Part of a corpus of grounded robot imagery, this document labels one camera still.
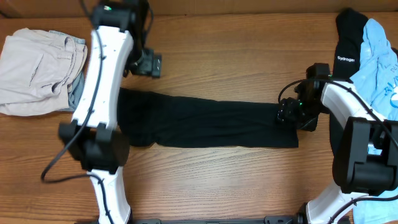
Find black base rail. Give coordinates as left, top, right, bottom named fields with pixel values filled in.
left=130, top=216, right=296, bottom=224

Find light blue folded garment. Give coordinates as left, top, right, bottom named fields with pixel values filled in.
left=50, top=30, right=87, bottom=112

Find beige folded pants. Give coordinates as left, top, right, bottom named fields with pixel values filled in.
left=1, top=28, right=87, bottom=116

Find black t-shirt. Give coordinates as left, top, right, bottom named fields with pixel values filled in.
left=117, top=88, right=299, bottom=148

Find light blue printed t-shirt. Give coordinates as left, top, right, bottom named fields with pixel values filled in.
left=351, top=19, right=397, bottom=223

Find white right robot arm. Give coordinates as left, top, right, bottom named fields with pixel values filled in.
left=264, top=78, right=397, bottom=223

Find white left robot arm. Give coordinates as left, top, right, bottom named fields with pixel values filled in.
left=58, top=0, right=162, bottom=223

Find black shirt with white text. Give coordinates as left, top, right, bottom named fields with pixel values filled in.
left=332, top=8, right=368, bottom=80

